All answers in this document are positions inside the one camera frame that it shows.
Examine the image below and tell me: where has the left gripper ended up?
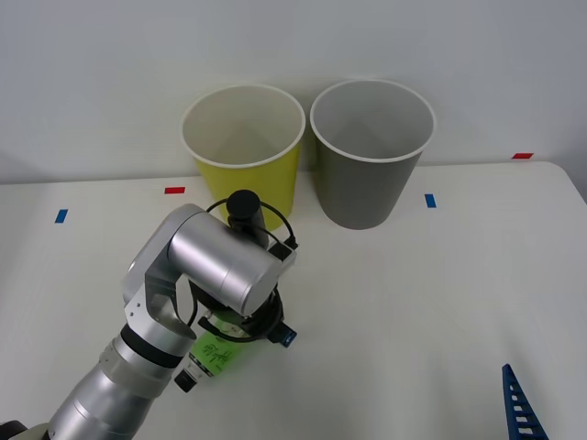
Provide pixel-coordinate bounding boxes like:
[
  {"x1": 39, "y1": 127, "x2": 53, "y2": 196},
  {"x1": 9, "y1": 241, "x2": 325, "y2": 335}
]
[{"x1": 197, "y1": 292, "x2": 299, "y2": 348}]

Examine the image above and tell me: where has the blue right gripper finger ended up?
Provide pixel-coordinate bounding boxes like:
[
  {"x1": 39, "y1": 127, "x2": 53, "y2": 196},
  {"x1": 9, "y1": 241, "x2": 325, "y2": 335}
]
[{"x1": 501, "y1": 363, "x2": 550, "y2": 440}]

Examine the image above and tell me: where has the green label plastic bottle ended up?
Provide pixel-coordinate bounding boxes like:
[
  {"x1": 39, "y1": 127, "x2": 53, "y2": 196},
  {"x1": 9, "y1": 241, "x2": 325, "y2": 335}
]
[{"x1": 173, "y1": 311, "x2": 258, "y2": 393}]

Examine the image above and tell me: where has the yellow-green plastic bin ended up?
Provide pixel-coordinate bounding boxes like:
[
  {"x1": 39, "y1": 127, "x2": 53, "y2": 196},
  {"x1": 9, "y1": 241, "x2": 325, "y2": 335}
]
[{"x1": 180, "y1": 82, "x2": 307, "y2": 233}]

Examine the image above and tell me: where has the grey plastic bin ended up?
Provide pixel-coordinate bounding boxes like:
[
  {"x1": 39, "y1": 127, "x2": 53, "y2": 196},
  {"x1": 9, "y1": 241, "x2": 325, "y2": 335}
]
[{"x1": 309, "y1": 79, "x2": 437, "y2": 231}]

